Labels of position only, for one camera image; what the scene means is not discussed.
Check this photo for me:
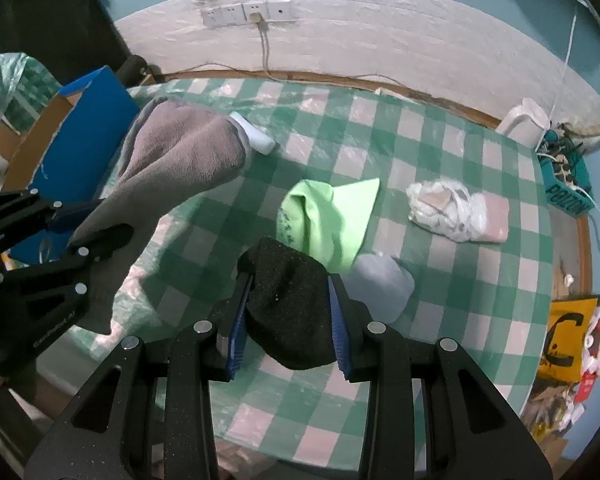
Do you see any grey towel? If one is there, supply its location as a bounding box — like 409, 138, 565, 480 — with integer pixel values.
72, 96, 251, 335

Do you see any black sponge cloth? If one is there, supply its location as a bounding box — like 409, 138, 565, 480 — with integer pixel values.
237, 237, 336, 370

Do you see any blue cardboard box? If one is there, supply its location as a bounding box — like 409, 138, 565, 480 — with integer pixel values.
0, 65, 142, 266

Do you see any yellow black package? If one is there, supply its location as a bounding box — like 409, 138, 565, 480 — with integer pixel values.
538, 297, 597, 384

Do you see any green checkered tablecloth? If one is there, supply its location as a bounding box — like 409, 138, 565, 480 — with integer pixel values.
66, 77, 554, 476

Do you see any green checkered side cover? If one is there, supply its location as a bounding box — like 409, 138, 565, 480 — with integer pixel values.
0, 52, 62, 162

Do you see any white sock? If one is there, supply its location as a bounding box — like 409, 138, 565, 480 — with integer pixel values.
342, 254, 415, 324

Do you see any white foam tube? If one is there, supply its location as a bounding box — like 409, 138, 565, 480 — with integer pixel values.
230, 112, 276, 155

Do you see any light green paper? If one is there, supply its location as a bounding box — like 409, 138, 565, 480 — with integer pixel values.
276, 178, 380, 273

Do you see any crumpled white plastic bag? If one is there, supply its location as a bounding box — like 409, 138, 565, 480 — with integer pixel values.
405, 178, 509, 244

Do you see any teal plastic basket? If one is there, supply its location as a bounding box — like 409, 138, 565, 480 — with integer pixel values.
536, 130, 595, 218

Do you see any white electric kettle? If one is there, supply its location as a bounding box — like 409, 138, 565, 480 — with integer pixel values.
495, 98, 550, 148

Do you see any beige power cable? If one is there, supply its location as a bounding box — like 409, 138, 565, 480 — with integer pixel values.
248, 12, 301, 82

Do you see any white wall socket strip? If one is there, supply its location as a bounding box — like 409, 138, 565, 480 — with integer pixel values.
200, 0, 297, 28

